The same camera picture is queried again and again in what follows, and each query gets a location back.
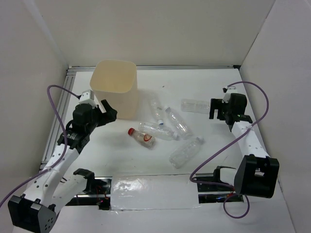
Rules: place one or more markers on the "red cap plastic bottle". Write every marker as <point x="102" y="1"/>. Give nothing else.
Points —
<point x="142" y="138"/>

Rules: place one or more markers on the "back aluminium rail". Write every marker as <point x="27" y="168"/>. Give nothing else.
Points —
<point x="178" y="67"/>

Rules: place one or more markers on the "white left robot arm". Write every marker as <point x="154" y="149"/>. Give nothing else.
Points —
<point x="37" y="209"/>

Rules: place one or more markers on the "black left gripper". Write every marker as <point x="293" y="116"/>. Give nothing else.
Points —
<point x="110" y="115"/>

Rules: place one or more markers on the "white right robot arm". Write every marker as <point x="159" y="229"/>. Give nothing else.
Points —
<point x="257" y="173"/>

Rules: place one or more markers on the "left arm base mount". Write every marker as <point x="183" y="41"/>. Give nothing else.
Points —
<point x="98" y="196"/>

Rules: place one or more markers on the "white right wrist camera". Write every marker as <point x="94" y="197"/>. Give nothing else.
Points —
<point x="228" y="90"/>

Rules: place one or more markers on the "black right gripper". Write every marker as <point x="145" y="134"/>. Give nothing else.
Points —
<point x="216" y="104"/>

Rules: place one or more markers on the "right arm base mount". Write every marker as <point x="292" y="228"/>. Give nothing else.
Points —
<point x="208" y="193"/>

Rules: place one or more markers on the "beige plastic bin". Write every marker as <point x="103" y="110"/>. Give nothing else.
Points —
<point x="116" y="81"/>

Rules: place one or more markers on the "clear bottle blue cap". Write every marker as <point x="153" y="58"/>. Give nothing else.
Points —
<point x="156" y="109"/>

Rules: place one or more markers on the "clear bottle white cap diagonal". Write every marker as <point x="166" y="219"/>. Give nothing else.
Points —
<point x="178" y="122"/>

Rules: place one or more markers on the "clear capless bottle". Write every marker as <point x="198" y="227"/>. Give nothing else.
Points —
<point x="194" y="106"/>

